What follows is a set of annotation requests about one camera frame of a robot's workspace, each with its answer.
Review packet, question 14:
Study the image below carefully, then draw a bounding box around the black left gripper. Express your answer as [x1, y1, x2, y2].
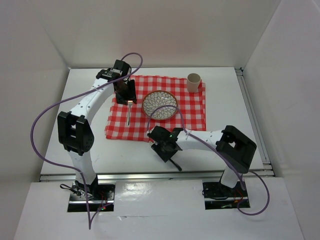
[114, 78, 137, 106]

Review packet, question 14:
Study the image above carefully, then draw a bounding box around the floral patterned ceramic plate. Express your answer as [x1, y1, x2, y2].
[141, 90, 178, 121]

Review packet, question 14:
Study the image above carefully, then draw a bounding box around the beige paper cup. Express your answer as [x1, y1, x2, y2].
[186, 73, 202, 93]

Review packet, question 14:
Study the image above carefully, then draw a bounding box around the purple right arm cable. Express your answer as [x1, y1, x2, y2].
[147, 104, 270, 216]

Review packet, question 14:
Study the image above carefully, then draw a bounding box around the aluminium frame rail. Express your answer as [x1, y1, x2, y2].
[39, 66, 276, 182]

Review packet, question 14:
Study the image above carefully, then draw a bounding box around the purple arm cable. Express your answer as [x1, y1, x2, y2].
[29, 52, 144, 230]
[147, 104, 270, 216]

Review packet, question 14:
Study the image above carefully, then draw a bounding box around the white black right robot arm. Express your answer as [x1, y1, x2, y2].
[147, 125, 257, 196]

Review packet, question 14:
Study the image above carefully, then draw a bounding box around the silver table knife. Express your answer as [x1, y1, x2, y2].
[170, 159, 182, 172]

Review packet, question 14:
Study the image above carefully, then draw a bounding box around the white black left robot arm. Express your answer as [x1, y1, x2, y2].
[57, 59, 137, 200]

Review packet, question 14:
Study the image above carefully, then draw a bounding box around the silver fork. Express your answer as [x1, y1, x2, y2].
[126, 100, 134, 126]

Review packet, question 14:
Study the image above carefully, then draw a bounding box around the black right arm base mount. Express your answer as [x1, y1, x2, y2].
[202, 181, 251, 210]

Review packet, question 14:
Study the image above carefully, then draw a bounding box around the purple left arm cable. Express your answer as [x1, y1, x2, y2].
[29, 52, 144, 230]

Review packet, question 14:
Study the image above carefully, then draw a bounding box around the red white checkered cloth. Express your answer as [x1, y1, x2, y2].
[104, 74, 208, 141]

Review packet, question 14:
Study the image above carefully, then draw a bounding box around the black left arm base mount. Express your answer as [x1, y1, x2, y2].
[59, 183, 116, 213]

